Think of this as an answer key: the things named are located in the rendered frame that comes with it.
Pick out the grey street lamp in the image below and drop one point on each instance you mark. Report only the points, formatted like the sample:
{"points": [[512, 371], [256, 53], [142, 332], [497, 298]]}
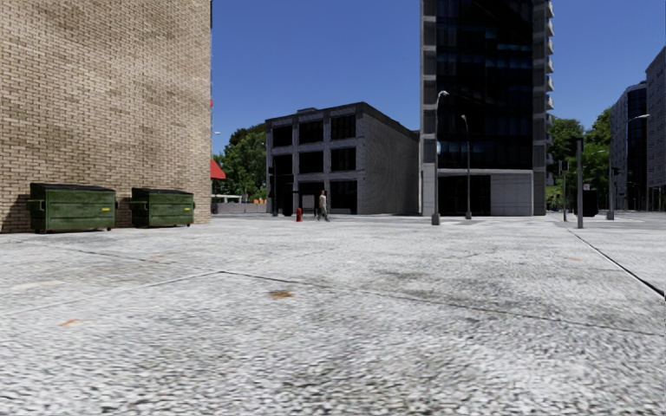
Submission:
{"points": [[468, 171], [611, 187], [436, 171]]}

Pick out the dark bin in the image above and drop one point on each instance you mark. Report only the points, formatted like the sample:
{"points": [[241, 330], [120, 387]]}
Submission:
{"points": [[590, 203]]}

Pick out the person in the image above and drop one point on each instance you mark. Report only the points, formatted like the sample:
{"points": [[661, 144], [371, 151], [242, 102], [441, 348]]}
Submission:
{"points": [[323, 206]]}

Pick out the traffic light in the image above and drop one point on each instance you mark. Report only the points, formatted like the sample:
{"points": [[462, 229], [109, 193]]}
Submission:
{"points": [[564, 192], [579, 187]]}

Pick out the glass tower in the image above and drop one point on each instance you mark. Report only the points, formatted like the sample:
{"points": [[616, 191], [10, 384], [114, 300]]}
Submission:
{"points": [[484, 93]]}

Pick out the grey concrete building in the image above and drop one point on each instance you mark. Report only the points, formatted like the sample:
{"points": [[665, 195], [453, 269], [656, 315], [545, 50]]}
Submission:
{"points": [[656, 130]]}

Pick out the trees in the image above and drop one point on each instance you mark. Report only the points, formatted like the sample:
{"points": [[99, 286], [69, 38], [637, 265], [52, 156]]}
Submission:
{"points": [[585, 151], [244, 164]]}

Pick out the small green dumpster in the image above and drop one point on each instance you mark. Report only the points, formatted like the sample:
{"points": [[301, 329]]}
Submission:
{"points": [[162, 207]]}

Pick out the grey brick building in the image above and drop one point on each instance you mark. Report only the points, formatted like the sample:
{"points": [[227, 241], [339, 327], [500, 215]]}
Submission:
{"points": [[374, 166]]}

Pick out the large green dumpster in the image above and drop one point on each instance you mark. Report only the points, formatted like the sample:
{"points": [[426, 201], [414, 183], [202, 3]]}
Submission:
{"points": [[73, 208]]}

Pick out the tan brick building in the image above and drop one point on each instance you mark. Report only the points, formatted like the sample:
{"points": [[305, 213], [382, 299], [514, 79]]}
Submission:
{"points": [[104, 93]]}

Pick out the black bus shelter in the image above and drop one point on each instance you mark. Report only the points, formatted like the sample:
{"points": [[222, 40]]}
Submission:
{"points": [[306, 202]]}

